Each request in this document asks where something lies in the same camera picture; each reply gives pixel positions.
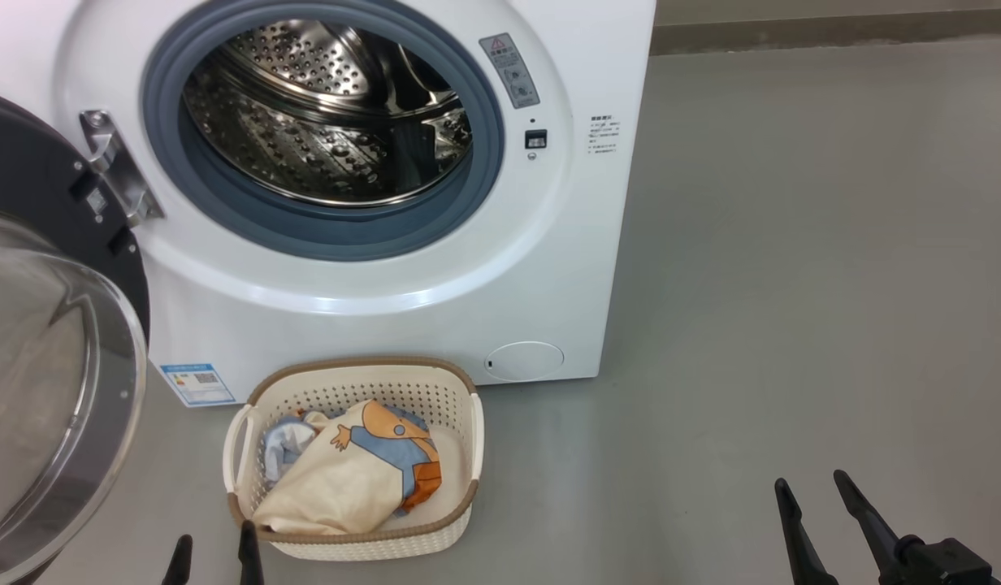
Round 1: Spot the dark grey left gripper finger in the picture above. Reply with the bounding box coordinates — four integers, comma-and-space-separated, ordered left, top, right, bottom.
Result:
161, 534, 193, 585
238, 520, 265, 585

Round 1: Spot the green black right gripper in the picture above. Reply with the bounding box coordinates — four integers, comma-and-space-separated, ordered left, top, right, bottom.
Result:
775, 470, 1001, 585

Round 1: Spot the cream cartoon print garment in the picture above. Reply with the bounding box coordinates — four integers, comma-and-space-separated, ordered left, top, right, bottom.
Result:
253, 399, 469, 535

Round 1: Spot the blue cartoon print garment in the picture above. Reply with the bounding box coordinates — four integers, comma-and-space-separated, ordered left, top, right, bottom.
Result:
261, 410, 319, 488

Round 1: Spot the black round glass washer door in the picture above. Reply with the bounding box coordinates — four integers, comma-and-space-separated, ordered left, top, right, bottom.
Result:
0, 89, 152, 585

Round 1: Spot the white front-load washing machine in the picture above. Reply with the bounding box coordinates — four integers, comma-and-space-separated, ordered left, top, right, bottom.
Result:
0, 0, 657, 407

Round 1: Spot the metal door hinge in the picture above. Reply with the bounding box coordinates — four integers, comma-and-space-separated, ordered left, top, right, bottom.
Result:
80, 110, 165, 228

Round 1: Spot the stainless steel washing machine drum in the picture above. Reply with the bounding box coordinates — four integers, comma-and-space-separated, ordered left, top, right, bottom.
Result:
182, 18, 474, 208

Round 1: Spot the cream perforated laundry basket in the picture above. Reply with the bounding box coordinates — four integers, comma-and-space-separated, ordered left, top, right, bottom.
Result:
223, 356, 485, 561

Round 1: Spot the white paper with print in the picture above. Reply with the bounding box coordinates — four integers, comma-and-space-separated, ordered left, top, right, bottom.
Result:
160, 363, 236, 407

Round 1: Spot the round white filter cover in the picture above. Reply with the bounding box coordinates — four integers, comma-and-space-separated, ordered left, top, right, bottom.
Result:
484, 341, 566, 383

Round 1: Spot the small printed text sticker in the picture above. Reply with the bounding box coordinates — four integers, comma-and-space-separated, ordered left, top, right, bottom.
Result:
588, 114, 623, 157

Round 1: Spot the grey warning sticker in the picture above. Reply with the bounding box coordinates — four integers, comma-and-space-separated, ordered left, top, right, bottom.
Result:
479, 32, 541, 110

